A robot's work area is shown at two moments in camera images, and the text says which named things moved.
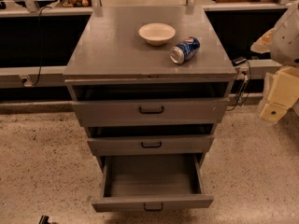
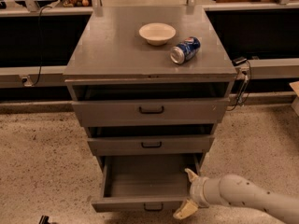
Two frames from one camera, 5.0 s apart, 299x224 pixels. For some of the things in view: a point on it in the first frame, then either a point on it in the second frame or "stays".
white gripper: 287,44 to 197,190
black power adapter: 238,61 stays
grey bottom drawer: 150,182 stays
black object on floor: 44,219 stays
